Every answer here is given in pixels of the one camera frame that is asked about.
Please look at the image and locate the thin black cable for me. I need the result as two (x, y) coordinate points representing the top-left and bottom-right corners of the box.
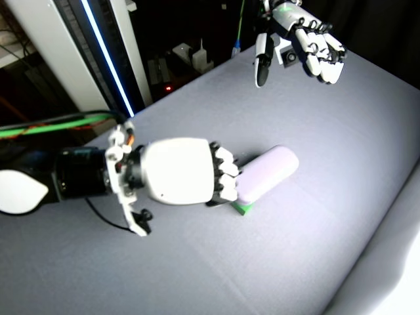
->
(85, 196), (137, 234)

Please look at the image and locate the pale lilac glasses case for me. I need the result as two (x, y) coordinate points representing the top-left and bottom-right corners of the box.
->
(236, 145), (300, 203)

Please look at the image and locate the white bottle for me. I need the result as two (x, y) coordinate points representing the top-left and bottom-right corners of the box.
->
(192, 37), (215, 72)

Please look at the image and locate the white shelf board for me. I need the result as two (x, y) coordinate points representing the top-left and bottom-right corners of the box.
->
(0, 31), (37, 68)

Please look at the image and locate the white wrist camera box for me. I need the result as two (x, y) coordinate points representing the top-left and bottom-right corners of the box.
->
(274, 41), (301, 69)

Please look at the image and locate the grey table cloth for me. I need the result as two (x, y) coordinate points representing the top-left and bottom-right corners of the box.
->
(0, 34), (420, 315)

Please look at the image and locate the green rectangular block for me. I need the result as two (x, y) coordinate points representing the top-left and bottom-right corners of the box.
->
(230, 199), (255, 217)

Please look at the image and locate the small white box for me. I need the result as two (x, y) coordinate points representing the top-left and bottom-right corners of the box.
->
(172, 42), (194, 62)

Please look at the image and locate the black box with red light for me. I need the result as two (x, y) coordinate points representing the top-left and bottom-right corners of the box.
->
(152, 81), (184, 99)

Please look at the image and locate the white column with blue light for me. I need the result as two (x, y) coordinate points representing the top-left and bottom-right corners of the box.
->
(5, 0), (154, 119)

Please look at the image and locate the green cable with white plug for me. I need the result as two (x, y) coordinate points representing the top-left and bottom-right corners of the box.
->
(231, 0), (247, 59)

